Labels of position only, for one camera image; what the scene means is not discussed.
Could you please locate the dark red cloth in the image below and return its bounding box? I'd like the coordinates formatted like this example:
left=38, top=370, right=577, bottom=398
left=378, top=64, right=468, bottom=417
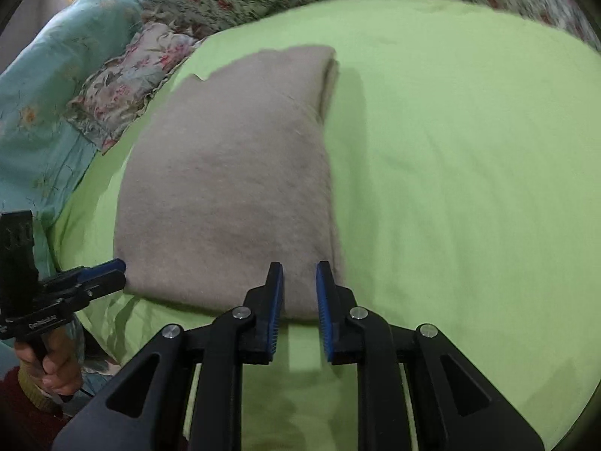
left=0, top=370, right=66, bottom=451

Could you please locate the person's left hand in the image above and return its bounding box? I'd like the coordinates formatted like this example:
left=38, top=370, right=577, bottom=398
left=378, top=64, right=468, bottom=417
left=14, top=322, right=79, bottom=395

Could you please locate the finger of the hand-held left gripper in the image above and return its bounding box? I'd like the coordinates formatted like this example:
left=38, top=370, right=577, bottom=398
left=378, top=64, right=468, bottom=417
left=70, top=271, right=128, bottom=309
left=61, top=258, right=127, bottom=283

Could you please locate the beige knit sweater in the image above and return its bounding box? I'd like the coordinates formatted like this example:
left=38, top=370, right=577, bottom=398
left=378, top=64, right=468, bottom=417
left=113, top=45, right=349, bottom=323

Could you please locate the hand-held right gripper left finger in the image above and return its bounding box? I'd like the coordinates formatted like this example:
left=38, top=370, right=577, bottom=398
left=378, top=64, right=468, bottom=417
left=51, top=262, right=285, bottom=451

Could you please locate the teal floral blanket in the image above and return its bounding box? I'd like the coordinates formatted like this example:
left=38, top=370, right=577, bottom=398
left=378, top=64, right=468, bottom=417
left=0, top=0, right=144, bottom=264

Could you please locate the lime green bed sheet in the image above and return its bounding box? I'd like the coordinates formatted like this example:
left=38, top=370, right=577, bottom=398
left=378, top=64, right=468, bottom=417
left=47, top=0, right=601, bottom=451

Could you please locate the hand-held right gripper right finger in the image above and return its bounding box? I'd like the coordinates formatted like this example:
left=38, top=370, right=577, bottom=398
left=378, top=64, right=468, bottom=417
left=316, top=260, right=545, bottom=451

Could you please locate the small floral ruffled pillow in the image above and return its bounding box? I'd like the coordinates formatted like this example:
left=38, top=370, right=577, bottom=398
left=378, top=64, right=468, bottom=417
left=66, top=21, right=204, bottom=153

